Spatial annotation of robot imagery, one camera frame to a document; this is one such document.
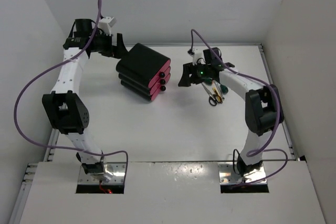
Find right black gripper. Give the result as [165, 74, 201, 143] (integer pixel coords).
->
[179, 61, 212, 87]

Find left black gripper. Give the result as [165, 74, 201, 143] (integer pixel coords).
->
[88, 29, 128, 59]

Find pink drawer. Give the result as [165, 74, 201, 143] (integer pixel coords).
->
[148, 60, 171, 87]
[148, 73, 171, 92]
[150, 85, 166, 102]

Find green handled screwdriver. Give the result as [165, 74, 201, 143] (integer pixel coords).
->
[219, 84, 228, 95]
[203, 78, 213, 86]

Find yellow black utility knife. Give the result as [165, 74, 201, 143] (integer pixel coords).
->
[212, 80, 223, 104]

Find black drawer cabinet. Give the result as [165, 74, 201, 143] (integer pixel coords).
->
[116, 43, 171, 102]

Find black handled scissors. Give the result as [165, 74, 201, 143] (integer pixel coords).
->
[201, 83, 217, 106]

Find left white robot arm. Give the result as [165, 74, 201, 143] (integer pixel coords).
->
[42, 16, 128, 183]

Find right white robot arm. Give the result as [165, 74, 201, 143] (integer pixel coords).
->
[178, 48, 284, 176]

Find silver wrench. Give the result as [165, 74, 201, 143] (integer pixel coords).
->
[214, 81, 225, 101]

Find white front cover panel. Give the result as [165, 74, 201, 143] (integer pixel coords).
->
[21, 162, 324, 223]

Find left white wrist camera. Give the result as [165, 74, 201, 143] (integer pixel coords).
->
[98, 16, 117, 36]

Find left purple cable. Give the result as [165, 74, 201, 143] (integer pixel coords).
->
[13, 0, 129, 172]

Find purple cable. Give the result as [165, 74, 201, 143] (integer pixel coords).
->
[190, 29, 289, 187]
[13, 0, 129, 172]

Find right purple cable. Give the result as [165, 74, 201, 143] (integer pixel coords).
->
[190, 29, 289, 187]

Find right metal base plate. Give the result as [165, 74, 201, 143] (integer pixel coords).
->
[218, 161, 267, 185]

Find metal base plate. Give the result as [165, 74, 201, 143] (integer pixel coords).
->
[218, 161, 267, 185]
[78, 162, 127, 185]

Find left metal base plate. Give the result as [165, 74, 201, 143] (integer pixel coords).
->
[78, 162, 127, 185]

